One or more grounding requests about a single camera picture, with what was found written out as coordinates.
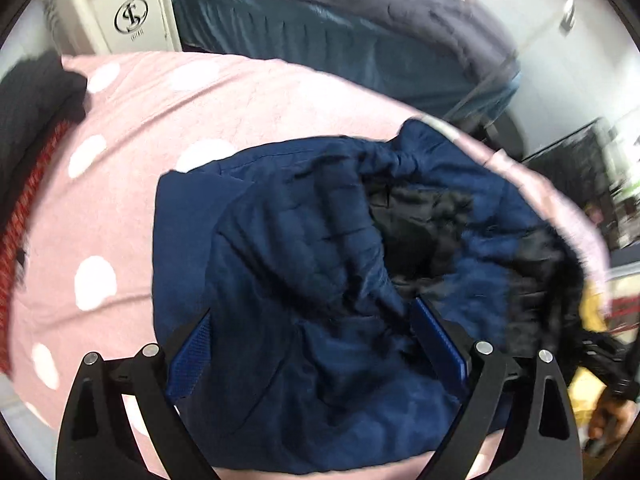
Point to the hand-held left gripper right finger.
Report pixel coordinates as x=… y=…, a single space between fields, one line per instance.
x=440 y=340

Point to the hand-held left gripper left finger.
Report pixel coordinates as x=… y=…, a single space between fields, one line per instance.
x=192 y=360

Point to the navy blue padded jacket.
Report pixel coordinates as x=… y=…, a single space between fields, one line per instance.
x=300 y=260

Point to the person's right hand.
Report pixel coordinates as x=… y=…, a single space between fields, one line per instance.
x=612 y=417

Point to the red object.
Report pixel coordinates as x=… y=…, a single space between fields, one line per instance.
x=622 y=315

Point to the yellow cloth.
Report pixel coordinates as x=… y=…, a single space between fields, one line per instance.
x=592 y=310

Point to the dark cluttered shelf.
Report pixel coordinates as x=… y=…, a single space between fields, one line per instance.
x=570 y=170

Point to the red knitted cloth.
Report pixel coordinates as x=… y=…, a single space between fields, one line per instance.
x=25 y=210

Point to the pink polka dot blanket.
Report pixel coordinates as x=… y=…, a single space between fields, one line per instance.
x=200 y=110

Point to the cream standing appliance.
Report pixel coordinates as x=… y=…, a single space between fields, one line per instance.
x=130 y=15

